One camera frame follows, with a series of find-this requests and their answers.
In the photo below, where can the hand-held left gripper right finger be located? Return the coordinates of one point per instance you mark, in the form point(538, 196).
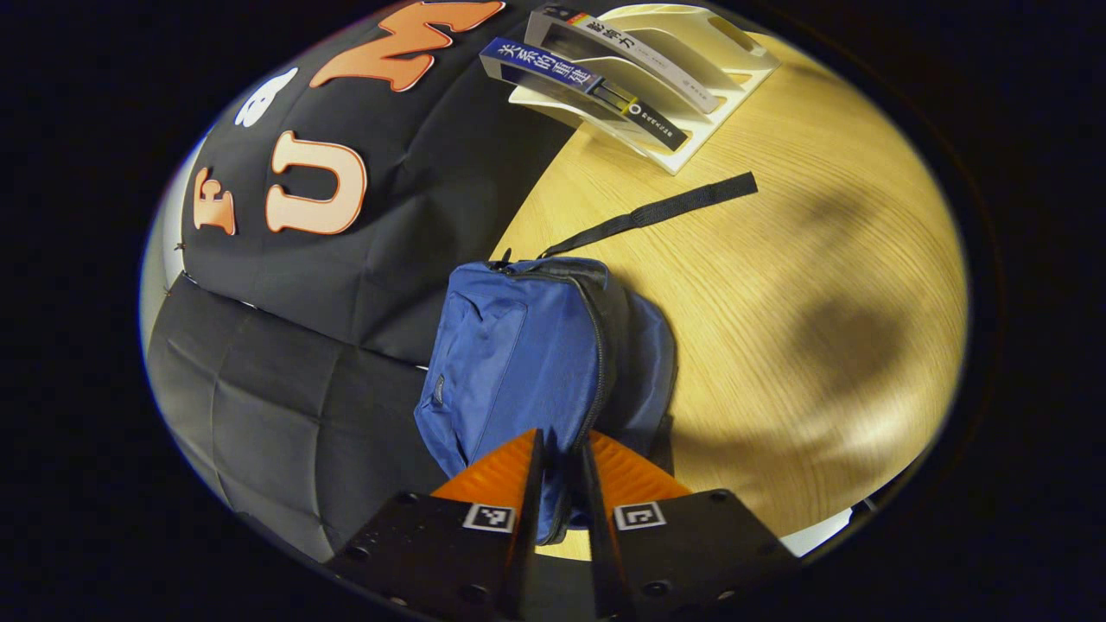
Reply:
point(598, 553)

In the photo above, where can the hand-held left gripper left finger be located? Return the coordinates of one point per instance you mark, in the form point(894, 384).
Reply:
point(527, 553)

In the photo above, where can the blue cover book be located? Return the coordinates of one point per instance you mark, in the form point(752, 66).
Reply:
point(553, 73)

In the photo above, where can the white portrait cover book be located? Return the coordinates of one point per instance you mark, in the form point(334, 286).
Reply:
point(622, 43)

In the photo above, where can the white bookshelf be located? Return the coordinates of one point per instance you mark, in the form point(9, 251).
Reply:
point(691, 60)

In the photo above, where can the blue schoolbag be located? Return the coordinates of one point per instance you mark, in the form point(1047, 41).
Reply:
point(510, 363)

